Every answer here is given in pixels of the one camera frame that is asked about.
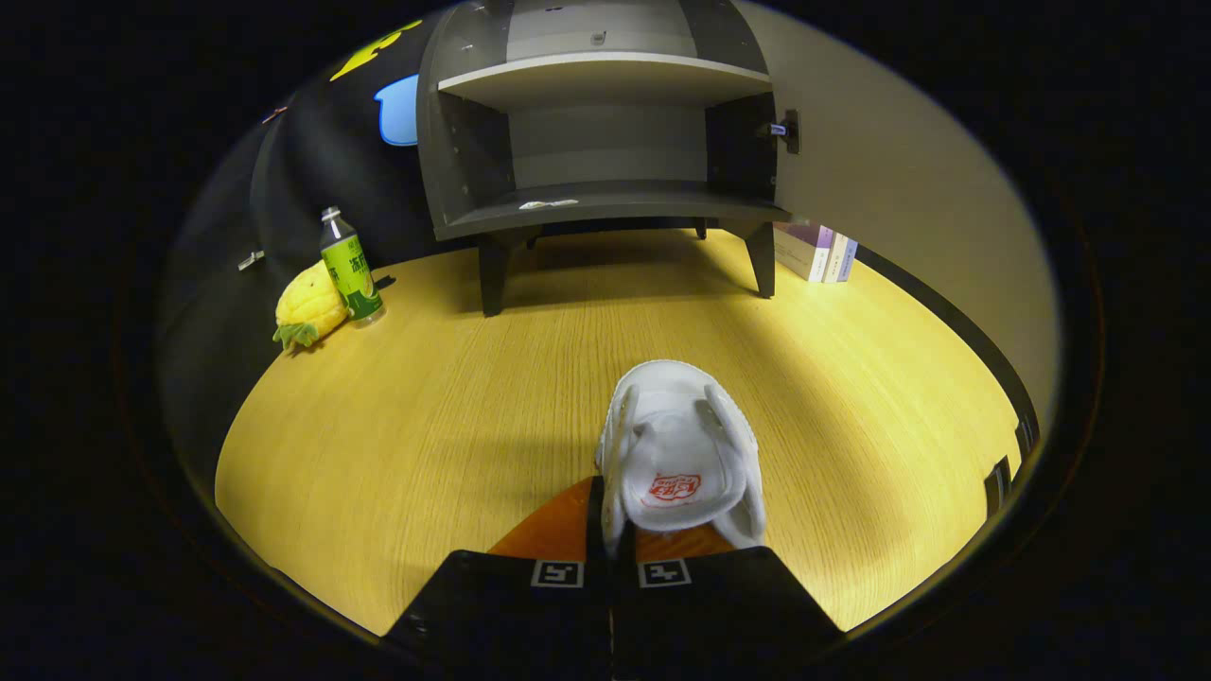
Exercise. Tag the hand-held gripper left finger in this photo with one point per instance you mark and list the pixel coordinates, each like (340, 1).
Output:
(596, 530)

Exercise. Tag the yellow pineapple plush toy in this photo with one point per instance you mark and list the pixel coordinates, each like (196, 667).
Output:
(307, 307)

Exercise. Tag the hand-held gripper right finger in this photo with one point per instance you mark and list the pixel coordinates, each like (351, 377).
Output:
(719, 615)

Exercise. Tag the green drink bottle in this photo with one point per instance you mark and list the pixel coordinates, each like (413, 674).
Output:
(350, 274)

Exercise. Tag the grey shoe cabinet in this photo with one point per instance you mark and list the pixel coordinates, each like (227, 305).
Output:
(605, 142)

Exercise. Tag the white shoe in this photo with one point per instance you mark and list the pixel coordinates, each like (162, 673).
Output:
(676, 445)

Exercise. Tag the white clip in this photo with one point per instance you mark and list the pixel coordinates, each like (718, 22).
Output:
(251, 259)

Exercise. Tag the black backdrop cloth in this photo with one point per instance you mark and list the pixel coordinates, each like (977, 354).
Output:
(303, 170)

